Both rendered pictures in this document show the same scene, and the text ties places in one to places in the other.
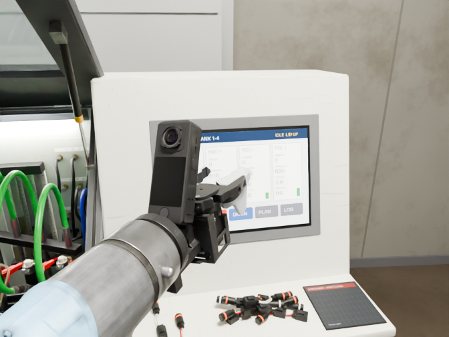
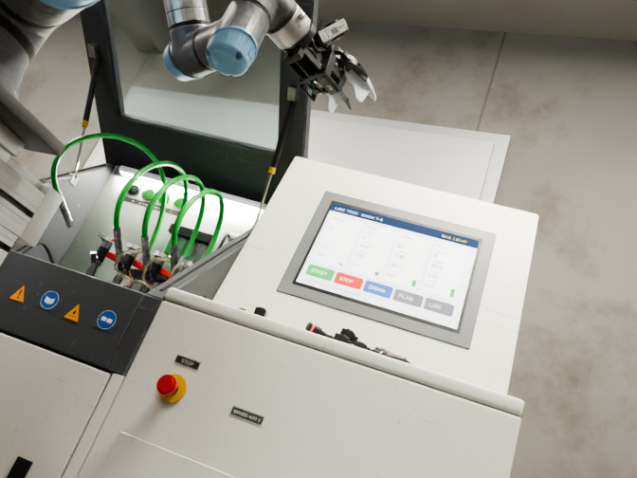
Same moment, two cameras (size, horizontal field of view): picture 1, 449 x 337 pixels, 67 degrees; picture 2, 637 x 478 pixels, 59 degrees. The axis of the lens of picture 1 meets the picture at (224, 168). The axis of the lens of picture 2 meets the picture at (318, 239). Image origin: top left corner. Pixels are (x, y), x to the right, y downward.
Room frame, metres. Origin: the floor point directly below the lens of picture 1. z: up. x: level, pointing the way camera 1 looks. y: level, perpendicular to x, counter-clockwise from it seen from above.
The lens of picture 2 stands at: (-0.38, -0.45, 0.74)
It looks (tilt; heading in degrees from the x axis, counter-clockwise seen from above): 22 degrees up; 26
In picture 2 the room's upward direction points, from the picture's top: 21 degrees clockwise
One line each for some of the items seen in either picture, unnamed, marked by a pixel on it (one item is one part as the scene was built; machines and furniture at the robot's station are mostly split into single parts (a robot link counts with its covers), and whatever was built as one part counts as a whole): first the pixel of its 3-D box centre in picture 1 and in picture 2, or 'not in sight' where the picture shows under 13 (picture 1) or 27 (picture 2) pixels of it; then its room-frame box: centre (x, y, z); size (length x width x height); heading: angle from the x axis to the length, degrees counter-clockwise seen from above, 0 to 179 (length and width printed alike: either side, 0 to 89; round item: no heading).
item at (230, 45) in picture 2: not in sight; (231, 41); (0.21, 0.13, 1.34); 0.11 x 0.08 x 0.11; 68
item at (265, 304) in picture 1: (261, 304); (359, 346); (0.70, -0.09, 1.01); 0.23 x 0.11 x 0.06; 101
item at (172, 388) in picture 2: not in sight; (169, 386); (0.51, 0.16, 0.80); 0.05 x 0.04 x 0.05; 101
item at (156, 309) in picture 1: (158, 318); not in sight; (0.67, 0.16, 0.99); 0.12 x 0.02 x 0.02; 21
